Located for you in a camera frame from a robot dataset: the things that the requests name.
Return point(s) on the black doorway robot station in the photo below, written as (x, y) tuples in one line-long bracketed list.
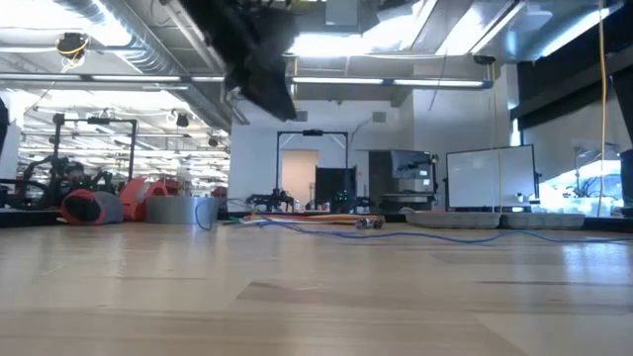
[(311, 168)]

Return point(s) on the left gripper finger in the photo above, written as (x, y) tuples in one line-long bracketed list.
[(269, 96)]

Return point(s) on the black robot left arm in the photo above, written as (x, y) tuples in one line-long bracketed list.
[(2, 123)]

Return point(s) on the long ceiling light bar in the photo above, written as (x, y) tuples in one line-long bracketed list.
[(247, 79)]

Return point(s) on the black robot station frame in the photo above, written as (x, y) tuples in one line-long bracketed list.
[(59, 173)]

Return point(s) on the grey cylinder with red rim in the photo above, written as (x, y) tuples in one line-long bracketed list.
[(106, 207)]

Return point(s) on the white board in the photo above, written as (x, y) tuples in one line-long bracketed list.
[(489, 178)]

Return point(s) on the grey wall speaker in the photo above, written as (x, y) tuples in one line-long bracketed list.
[(300, 116), (379, 116)]

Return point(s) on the monitor on stand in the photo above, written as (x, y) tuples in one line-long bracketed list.
[(410, 163)]

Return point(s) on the black security camera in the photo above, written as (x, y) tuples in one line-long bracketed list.
[(483, 59)]

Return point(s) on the grey duct tape roll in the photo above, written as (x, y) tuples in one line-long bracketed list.
[(180, 210)]

